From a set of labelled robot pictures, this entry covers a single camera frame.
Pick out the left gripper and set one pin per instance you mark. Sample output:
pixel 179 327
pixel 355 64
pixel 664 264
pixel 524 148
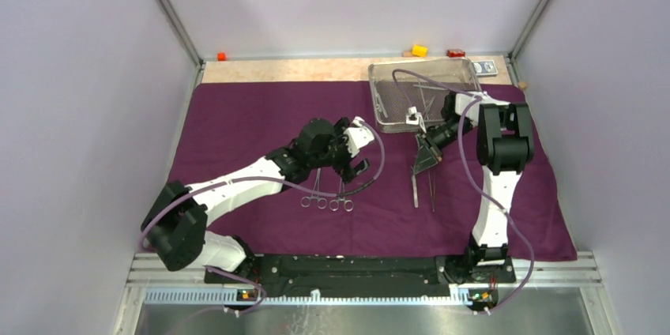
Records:
pixel 344 169

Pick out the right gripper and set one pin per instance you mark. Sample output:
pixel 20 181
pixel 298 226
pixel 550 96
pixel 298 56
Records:
pixel 427 156

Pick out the steel curved tweezers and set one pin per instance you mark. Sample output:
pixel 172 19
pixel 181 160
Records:
pixel 415 197

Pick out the steel needle holder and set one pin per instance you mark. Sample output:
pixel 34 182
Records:
pixel 432 187

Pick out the steel hemostat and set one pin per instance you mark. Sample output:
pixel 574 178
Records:
pixel 344 203

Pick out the steel forceps clamp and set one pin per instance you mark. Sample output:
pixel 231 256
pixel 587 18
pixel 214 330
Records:
pixel 315 199

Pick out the metal mesh instrument tray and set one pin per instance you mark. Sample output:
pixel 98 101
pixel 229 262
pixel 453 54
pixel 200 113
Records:
pixel 394 81

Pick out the blue playing card deck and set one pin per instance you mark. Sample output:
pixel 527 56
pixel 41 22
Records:
pixel 485 68

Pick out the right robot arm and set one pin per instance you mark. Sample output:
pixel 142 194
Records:
pixel 504 147

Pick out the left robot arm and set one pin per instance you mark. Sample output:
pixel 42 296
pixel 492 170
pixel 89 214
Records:
pixel 176 227

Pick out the red small block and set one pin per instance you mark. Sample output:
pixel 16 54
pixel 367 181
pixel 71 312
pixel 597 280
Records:
pixel 455 53

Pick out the yellow small block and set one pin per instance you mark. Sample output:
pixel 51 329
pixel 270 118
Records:
pixel 419 51

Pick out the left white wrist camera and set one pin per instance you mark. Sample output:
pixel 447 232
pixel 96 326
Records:
pixel 358 136

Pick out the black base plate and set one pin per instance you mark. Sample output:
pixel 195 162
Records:
pixel 288 275

